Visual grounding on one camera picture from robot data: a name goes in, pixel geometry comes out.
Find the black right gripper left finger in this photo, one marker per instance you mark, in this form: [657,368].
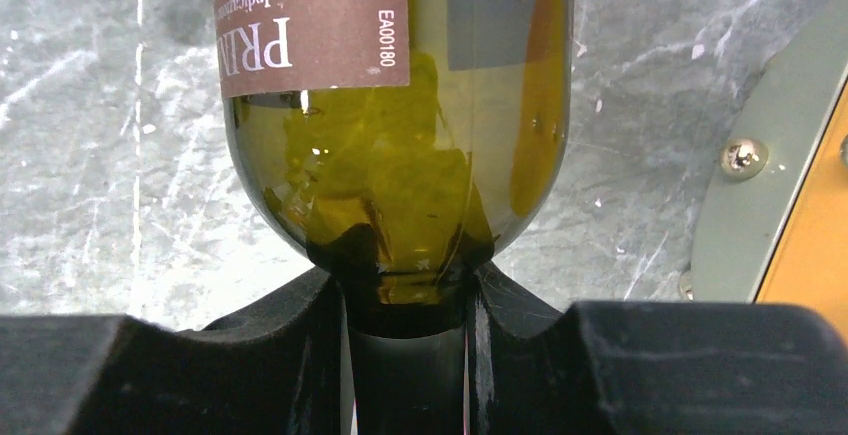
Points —
[272,367]

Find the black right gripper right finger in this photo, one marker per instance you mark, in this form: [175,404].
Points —
[641,367]

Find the green bottle silver neck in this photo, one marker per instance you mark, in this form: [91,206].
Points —
[399,145]

